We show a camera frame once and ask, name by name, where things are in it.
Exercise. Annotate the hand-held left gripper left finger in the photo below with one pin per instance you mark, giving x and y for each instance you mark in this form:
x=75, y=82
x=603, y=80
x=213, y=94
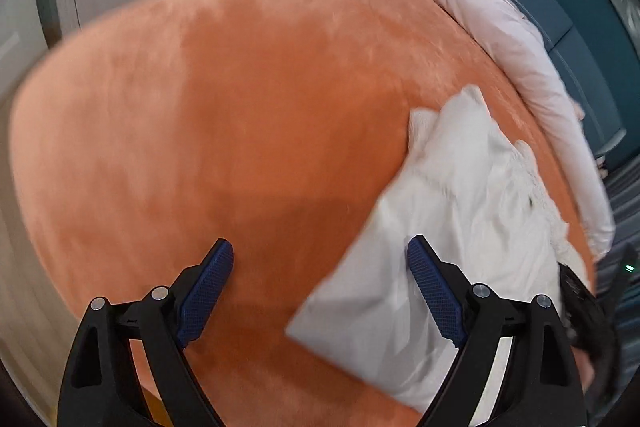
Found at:
x=205, y=292

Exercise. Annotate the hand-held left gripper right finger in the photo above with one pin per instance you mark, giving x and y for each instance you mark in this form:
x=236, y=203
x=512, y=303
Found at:
x=435, y=292

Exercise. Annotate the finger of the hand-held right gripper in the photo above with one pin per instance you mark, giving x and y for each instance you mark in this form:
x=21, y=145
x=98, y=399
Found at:
x=580, y=302

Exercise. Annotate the white padded jacket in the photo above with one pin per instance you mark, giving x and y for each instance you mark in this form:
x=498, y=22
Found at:
x=450, y=232

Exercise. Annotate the orange plush blanket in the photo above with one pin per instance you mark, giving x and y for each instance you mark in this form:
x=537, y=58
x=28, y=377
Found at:
x=225, y=132

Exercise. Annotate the pink duvet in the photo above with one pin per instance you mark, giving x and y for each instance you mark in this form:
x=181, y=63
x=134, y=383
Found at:
x=525, y=57

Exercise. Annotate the blue upholstered headboard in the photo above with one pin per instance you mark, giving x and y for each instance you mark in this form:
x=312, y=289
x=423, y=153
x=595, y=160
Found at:
x=565, y=12

